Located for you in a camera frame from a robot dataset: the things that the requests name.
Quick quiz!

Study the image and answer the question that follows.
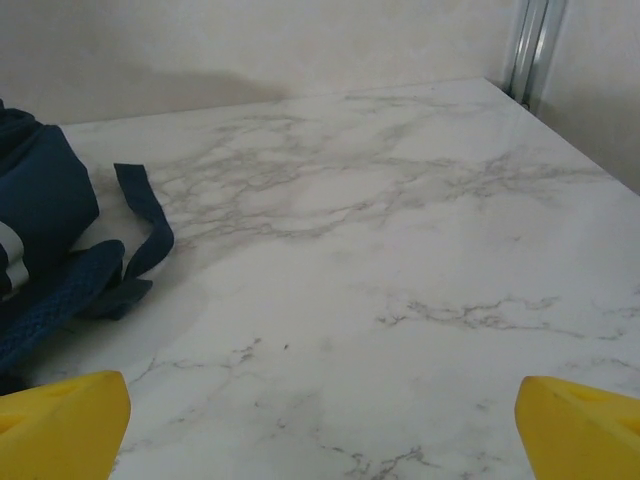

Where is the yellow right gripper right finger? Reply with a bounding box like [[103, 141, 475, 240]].
[[515, 375, 640, 480]]

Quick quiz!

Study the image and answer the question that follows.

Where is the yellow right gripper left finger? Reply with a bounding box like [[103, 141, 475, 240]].
[[0, 370, 132, 480]]

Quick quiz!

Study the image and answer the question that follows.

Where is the navy blue student backpack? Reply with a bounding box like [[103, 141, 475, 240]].
[[0, 97, 176, 396]]

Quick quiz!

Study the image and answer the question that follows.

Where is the aluminium frame post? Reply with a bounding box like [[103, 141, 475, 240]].
[[502, 0, 569, 109]]

